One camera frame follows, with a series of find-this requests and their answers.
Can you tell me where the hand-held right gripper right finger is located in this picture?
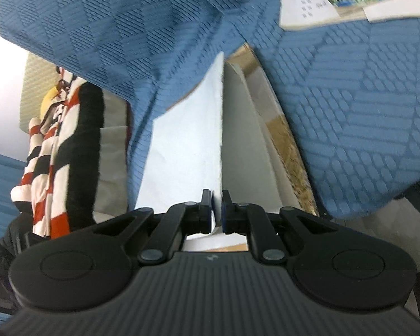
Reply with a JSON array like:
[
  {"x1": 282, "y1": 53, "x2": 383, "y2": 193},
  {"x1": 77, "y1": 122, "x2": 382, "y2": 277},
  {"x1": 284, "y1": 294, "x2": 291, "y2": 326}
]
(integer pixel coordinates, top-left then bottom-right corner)
[{"x1": 220, "y1": 189, "x2": 338, "y2": 266}]

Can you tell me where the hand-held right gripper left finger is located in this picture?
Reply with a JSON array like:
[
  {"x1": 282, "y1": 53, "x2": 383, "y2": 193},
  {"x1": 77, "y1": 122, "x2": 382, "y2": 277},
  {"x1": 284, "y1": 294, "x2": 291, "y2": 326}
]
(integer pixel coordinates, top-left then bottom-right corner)
[{"x1": 91, "y1": 189, "x2": 216, "y2": 266}]

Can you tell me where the tan cover book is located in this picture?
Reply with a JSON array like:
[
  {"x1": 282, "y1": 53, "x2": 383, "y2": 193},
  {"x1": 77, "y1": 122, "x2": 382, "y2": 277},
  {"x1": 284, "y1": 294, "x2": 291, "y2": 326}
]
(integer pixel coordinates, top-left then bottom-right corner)
[{"x1": 227, "y1": 42, "x2": 321, "y2": 218}]

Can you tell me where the red white black striped garment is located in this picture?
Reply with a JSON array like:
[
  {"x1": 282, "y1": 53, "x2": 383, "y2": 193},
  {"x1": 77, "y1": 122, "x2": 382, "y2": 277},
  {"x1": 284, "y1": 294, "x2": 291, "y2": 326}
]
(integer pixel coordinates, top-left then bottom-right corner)
[{"x1": 10, "y1": 73, "x2": 106, "y2": 239}]

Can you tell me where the blue quilted sofa cover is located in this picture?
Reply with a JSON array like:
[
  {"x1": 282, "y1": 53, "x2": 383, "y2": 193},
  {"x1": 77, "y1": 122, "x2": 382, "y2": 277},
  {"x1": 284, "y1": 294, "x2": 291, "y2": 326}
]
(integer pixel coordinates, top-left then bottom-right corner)
[{"x1": 0, "y1": 0, "x2": 420, "y2": 218}]

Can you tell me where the yellow plush toy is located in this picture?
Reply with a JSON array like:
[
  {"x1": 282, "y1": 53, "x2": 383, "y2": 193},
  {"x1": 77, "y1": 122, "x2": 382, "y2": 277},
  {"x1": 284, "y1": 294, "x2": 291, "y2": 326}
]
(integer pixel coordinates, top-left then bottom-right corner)
[{"x1": 40, "y1": 86, "x2": 62, "y2": 118}]

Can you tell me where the beige textured cushion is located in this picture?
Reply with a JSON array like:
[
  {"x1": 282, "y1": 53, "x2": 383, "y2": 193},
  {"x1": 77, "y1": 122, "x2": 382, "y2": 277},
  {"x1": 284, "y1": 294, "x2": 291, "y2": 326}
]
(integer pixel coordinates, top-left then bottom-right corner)
[{"x1": 19, "y1": 52, "x2": 62, "y2": 132}]

